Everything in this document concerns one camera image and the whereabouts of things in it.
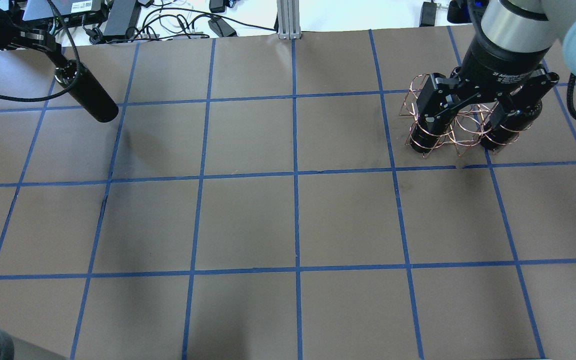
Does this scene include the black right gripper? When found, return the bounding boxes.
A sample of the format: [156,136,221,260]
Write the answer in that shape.
[415,38,560,123]

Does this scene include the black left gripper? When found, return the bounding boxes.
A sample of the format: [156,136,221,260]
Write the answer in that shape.
[0,8,69,68]

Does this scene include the carried dark wine bottle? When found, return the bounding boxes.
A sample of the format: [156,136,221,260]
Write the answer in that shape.
[55,59,119,123]

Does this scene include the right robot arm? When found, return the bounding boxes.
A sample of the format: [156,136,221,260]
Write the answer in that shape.
[411,0,576,146]

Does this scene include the dark wine bottle in basket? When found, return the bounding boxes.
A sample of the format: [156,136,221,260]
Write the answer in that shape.
[409,116,450,154]

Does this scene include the black laptop charger brick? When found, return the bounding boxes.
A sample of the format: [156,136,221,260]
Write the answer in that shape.
[102,0,141,42]

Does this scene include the black power adapter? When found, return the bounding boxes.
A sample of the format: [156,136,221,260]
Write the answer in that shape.
[418,0,438,28]

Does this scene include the copper wire wine basket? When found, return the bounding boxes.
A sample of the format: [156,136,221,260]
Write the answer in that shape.
[398,73,535,159]

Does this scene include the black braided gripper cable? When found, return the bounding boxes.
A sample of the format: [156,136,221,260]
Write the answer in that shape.
[0,0,81,103]

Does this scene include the aluminium frame post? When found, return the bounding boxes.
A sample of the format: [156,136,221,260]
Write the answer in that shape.
[276,0,302,40]

